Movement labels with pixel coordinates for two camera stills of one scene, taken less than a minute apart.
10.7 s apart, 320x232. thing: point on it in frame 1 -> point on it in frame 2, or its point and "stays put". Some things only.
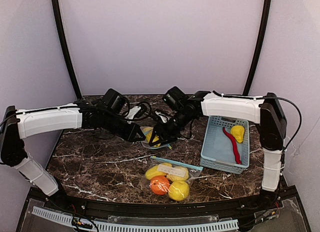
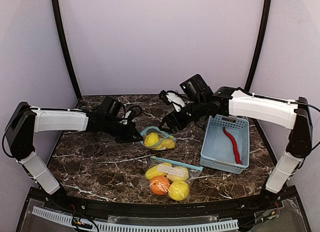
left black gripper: [128, 131] stays put
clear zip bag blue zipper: [169, 178] stays put
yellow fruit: [147, 131] -> [165, 144]
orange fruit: [159, 185] stays put
